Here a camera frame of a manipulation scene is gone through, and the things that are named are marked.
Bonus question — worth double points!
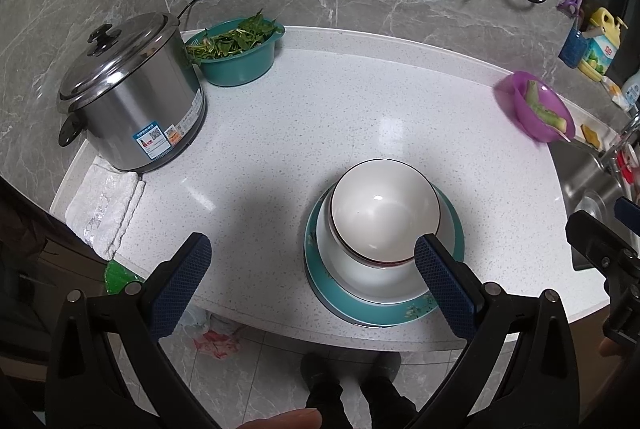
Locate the green plastic bag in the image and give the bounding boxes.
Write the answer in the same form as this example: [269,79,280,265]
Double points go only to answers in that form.
[102,259,143,295]

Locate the white towel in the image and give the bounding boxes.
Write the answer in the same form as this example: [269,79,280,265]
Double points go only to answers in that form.
[65,159,146,260]

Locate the peeled green lettuce stem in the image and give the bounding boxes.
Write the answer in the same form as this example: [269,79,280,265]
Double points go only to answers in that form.
[522,80,571,132]

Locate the white spray bottle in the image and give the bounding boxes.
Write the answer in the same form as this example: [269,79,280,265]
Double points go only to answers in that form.
[620,69,640,112]

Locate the stainless steel rice cooker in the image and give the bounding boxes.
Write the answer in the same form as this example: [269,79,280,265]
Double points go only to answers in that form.
[56,12,207,174]

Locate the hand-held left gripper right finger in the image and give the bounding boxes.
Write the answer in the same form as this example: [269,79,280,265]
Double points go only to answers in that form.
[407,233,593,429]

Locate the person's leg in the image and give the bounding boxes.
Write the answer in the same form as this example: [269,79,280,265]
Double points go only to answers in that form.
[360,351,417,429]
[300,351,351,429]

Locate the clear glass bowl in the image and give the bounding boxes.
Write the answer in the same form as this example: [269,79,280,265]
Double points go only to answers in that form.
[570,191,602,216]

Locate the purple plastic basin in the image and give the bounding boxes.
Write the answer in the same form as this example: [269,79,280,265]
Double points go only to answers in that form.
[492,70,576,143]

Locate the leafy green vegetables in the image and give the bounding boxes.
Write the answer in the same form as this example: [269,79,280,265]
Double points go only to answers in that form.
[186,10,281,62]

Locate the person's left leg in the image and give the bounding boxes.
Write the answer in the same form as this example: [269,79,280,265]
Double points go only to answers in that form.
[300,351,351,429]

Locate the metal faucet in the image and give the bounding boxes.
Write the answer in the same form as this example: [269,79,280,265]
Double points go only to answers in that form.
[597,109,640,174]

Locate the large white bowl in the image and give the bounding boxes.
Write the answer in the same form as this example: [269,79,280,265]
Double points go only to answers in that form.
[320,188,437,306]

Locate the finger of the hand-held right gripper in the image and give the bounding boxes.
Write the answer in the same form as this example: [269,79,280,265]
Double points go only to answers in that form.
[614,197,640,224]
[565,209,640,282]

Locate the blue utensil holder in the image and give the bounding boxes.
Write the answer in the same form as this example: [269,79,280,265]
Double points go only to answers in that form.
[558,26,587,68]

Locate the red floral print bowl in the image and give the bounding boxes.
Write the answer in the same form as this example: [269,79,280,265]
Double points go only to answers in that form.
[331,158,443,268]

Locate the green plastic basin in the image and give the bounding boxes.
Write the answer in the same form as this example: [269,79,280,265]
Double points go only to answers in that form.
[185,16,285,87]

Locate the person's right leg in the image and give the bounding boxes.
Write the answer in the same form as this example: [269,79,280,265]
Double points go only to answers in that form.
[360,351,417,429]

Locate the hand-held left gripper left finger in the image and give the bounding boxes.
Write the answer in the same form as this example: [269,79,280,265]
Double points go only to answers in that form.
[44,233,221,429]

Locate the white and orange packet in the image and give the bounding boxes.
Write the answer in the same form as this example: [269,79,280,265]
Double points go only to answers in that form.
[601,76,626,107]

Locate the person's left hand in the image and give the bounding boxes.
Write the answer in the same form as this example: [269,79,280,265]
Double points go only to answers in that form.
[235,409,323,429]

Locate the yellow detergent bottle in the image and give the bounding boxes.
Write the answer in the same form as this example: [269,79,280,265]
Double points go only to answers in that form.
[577,7,628,82]

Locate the stainless steel sink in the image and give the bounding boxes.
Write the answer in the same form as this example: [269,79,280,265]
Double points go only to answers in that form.
[547,139,640,272]

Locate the red and white holder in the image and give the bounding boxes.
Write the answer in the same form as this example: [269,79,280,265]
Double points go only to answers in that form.
[615,149,636,182]

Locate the pink patterned plastic bag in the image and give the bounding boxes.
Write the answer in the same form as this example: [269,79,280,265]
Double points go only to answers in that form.
[192,329,243,361]

